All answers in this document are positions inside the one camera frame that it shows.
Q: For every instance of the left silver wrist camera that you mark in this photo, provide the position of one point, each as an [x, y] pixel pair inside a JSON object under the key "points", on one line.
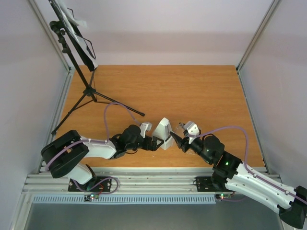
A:
{"points": [[145, 127]]}

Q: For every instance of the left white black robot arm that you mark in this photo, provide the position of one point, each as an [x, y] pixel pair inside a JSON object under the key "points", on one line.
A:
{"points": [[63, 156]]}

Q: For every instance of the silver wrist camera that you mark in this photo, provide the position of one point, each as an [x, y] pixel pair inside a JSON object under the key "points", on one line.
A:
{"points": [[191, 131], [145, 127]]}

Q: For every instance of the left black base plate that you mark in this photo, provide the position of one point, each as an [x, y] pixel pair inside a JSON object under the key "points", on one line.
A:
{"points": [[100, 184]]}

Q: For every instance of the aluminium frame rail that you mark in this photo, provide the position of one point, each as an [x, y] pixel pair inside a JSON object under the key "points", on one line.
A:
{"points": [[139, 180]]}

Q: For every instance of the small circuit board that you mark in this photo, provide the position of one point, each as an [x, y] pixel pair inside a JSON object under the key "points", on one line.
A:
{"points": [[91, 197], [223, 196]]}

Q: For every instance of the grey slotted cable duct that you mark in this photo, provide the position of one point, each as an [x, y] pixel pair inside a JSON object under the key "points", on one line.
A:
{"points": [[125, 199]]}

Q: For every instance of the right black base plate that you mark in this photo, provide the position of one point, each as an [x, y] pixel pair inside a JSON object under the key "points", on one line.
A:
{"points": [[204, 184]]}

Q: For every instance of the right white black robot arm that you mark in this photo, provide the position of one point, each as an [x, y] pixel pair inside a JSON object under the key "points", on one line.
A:
{"points": [[231, 173]]}

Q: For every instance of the right small circuit board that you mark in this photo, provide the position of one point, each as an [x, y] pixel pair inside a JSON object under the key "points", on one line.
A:
{"points": [[223, 196]]}

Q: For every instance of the white metronome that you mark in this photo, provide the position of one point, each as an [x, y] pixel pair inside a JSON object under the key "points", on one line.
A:
{"points": [[162, 131]]}

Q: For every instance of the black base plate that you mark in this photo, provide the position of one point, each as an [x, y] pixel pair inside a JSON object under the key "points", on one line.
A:
{"points": [[204, 184], [100, 184]]}

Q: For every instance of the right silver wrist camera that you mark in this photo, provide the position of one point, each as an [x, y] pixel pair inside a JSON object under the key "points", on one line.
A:
{"points": [[191, 131]]}

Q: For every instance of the left small circuit board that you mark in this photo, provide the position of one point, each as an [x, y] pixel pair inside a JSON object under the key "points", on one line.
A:
{"points": [[91, 197]]}

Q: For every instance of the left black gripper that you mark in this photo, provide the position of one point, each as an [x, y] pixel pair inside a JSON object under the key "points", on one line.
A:
{"points": [[153, 147]]}

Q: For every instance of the white sheet music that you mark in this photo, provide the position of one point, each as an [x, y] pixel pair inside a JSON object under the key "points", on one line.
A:
{"points": [[68, 12]]}

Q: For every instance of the black music stand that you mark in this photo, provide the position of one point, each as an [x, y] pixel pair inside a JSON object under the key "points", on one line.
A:
{"points": [[62, 28]]}

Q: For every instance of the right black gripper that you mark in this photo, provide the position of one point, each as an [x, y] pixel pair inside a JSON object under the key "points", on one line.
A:
{"points": [[184, 143]]}

